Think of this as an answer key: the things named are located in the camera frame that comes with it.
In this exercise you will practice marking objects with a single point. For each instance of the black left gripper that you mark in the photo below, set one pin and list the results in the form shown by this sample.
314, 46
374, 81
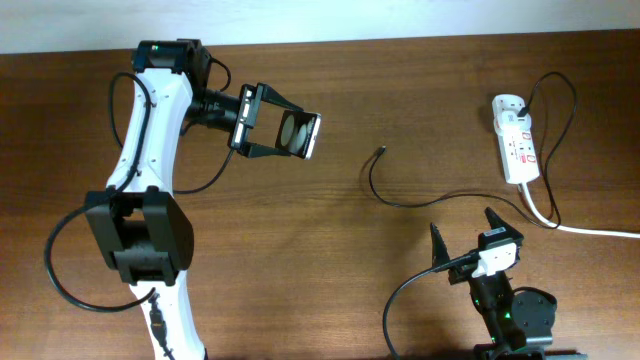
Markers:
248, 110

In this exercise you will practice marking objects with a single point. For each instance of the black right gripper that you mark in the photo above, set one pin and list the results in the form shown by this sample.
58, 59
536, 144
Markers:
441, 254

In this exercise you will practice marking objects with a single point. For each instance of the black Samsung Galaxy smartphone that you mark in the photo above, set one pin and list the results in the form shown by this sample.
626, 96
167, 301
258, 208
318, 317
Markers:
298, 133

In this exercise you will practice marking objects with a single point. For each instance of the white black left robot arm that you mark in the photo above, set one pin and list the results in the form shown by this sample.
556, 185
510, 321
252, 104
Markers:
141, 231

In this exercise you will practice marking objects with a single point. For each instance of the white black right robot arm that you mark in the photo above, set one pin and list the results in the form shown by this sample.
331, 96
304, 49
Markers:
491, 297

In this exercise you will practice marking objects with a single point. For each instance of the white USB charger plug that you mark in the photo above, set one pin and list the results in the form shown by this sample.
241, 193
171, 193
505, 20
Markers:
506, 109

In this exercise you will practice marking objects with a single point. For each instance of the white power strip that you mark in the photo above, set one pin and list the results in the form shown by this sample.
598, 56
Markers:
520, 164

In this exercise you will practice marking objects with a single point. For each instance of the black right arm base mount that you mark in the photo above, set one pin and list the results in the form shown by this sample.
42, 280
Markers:
533, 314

